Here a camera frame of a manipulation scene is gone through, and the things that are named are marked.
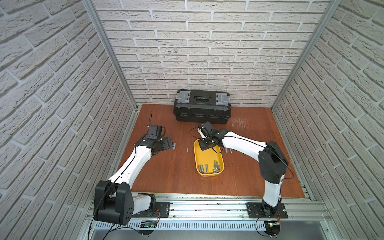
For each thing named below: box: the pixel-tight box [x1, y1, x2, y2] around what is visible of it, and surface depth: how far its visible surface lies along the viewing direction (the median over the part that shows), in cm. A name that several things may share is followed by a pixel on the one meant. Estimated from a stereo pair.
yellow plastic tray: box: [193, 139, 225, 177], surface depth 89 cm
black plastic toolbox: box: [173, 89, 232, 124], surface depth 102 cm
